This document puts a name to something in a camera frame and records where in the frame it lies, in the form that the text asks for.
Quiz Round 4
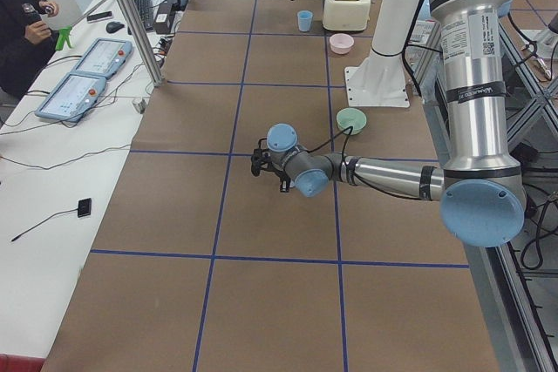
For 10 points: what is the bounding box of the aluminium frame post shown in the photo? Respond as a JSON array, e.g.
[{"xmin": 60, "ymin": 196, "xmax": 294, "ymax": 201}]
[{"xmin": 117, "ymin": 0, "xmax": 163, "ymax": 87}]

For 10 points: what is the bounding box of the near teach pendant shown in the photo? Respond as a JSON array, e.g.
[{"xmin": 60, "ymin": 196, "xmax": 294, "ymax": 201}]
[{"xmin": 35, "ymin": 72, "xmax": 106, "ymax": 123}]

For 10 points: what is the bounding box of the black keyboard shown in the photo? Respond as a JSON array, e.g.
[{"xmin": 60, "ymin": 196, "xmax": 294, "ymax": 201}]
[{"xmin": 133, "ymin": 0, "xmax": 153, "ymax": 31}]

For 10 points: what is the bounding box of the far teach pendant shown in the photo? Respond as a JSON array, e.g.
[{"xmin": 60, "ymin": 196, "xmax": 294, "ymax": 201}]
[{"xmin": 72, "ymin": 37, "xmax": 133, "ymax": 79}]

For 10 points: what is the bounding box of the pink bowl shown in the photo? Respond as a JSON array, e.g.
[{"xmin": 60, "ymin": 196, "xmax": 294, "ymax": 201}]
[{"xmin": 329, "ymin": 33, "xmax": 354, "ymax": 55}]

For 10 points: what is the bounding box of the green bowl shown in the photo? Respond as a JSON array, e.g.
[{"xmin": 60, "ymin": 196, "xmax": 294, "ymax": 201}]
[{"xmin": 336, "ymin": 107, "xmax": 367, "ymax": 136}]

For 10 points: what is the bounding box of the teach pendant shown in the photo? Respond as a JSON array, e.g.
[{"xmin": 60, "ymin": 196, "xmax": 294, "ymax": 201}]
[
  {"xmin": 72, "ymin": 37, "xmax": 133, "ymax": 79},
  {"xmin": 35, "ymin": 72, "xmax": 106, "ymax": 123}
]

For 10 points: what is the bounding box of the green clamp tool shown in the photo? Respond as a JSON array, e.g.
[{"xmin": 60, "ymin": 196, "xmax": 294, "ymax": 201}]
[{"xmin": 55, "ymin": 26, "xmax": 72, "ymax": 51}]

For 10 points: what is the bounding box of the cream toaster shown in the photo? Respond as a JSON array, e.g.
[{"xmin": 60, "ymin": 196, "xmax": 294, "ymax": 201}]
[{"xmin": 323, "ymin": 0, "xmax": 371, "ymax": 32}]

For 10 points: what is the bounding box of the person in black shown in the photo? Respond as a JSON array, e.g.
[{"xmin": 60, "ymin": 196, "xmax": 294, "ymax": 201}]
[{"xmin": 1, "ymin": 0, "xmax": 59, "ymax": 100}]

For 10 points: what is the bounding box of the blue cup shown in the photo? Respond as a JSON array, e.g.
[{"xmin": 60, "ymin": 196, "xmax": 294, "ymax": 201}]
[{"xmin": 297, "ymin": 10, "xmax": 313, "ymax": 32}]

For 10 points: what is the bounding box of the black square sensor pad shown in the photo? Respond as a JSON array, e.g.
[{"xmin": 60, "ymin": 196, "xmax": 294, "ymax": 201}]
[{"xmin": 77, "ymin": 198, "xmax": 92, "ymax": 218}]

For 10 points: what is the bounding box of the black computer mouse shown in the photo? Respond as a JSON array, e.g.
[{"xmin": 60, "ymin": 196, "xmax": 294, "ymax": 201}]
[{"xmin": 105, "ymin": 21, "xmax": 125, "ymax": 34}]

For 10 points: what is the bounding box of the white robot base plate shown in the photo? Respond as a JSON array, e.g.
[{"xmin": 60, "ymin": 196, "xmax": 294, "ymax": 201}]
[{"xmin": 344, "ymin": 65, "xmax": 410, "ymax": 108}]

